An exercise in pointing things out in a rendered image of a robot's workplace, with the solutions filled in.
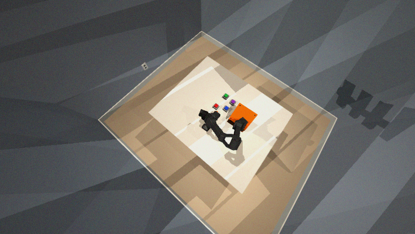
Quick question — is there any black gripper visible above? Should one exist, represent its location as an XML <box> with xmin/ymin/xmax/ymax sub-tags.
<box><xmin>202</xmin><ymin>111</ymin><xmax>220</xmax><ymax>131</ymax></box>

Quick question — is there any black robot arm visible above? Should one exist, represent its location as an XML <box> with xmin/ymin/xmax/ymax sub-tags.
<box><xmin>199</xmin><ymin>109</ymin><xmax>248</xmax><ymax>151</ymax></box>

